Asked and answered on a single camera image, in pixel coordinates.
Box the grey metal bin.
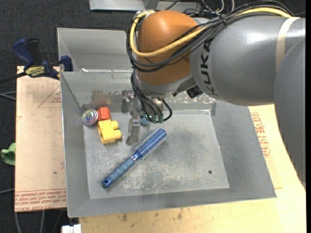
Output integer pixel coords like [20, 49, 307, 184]
[57, 27, 277, 218]

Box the red toy building block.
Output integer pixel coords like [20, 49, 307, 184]
[96, 107, 112, 122]

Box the brown cardboard board, red print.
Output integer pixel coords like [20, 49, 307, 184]
[14, 66, 283, 213]

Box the pale grey metal gripper finger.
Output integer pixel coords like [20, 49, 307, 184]
[125, 117, 142, 146]

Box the yellow toy building block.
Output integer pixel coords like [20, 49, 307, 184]
[97, 120, 122, 145]

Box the blue round hairbrush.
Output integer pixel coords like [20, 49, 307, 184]
[101, 128, 168, 189]

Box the shiny iridescent ball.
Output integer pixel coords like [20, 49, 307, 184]
[81, 108, 99, 126]

